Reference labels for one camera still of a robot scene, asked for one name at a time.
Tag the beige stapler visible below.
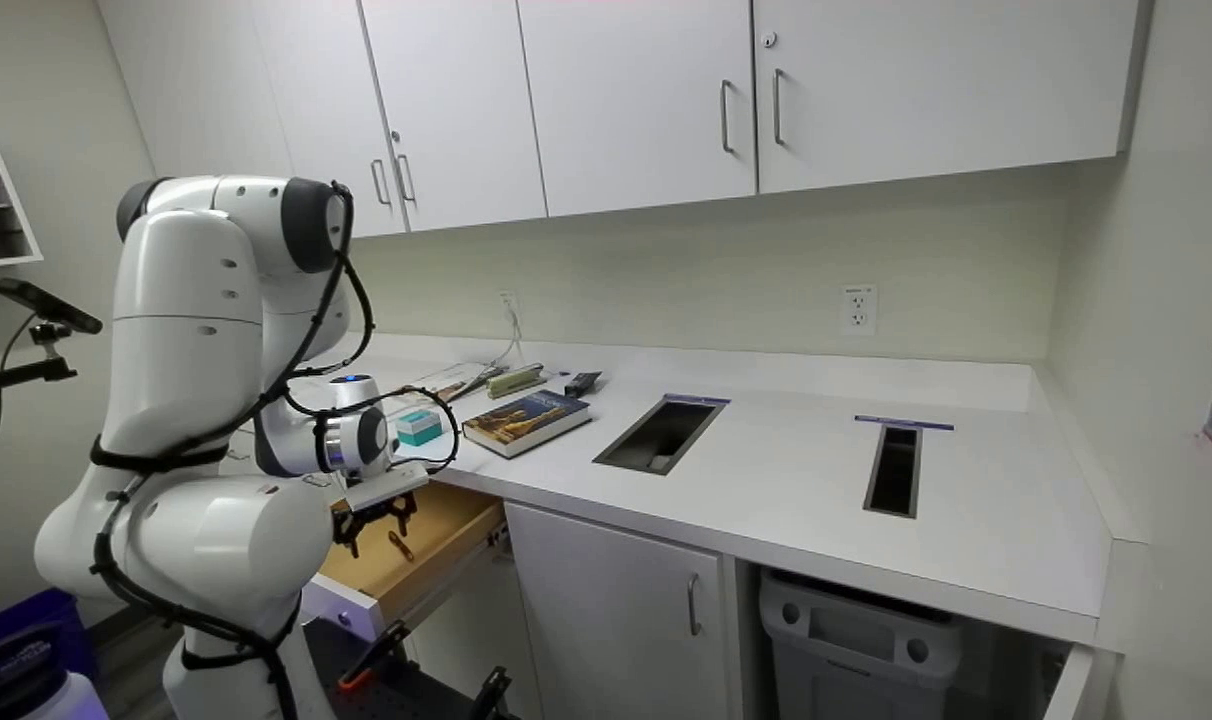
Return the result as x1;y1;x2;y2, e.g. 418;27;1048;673
484;361;553;399

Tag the blue plastic bin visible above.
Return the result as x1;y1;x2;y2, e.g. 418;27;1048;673
0;585;102;683

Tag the open white cabinet door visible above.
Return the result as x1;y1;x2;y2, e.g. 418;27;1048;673
1042;642;1100;720

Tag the wooden drawer white front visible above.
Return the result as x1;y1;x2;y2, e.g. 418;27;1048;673
296;479;509;642

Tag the dark blue hardcover book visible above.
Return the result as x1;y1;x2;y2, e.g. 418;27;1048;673
461;386;596;465

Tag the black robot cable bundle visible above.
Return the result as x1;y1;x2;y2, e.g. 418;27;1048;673
89;178;464;720

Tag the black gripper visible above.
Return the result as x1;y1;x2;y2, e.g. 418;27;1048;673
334;483;426;564

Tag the black camera on stand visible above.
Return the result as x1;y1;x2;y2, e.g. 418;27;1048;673
0;271;105;402

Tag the white upper cabinet door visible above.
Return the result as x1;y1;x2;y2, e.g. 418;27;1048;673
357;0;553;234
93;0;407;239
750;0;1150;199
517;0;759;221

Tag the white lower cabinet door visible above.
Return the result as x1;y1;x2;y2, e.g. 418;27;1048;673
499;498;741;720

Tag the white wall power outlet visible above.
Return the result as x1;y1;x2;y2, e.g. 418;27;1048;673
841;281;884;336

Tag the magazine stack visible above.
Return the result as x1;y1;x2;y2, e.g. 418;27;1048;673
407;357;499;402

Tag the black clamp orange handle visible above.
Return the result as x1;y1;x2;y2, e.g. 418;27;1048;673
334;618;414;698

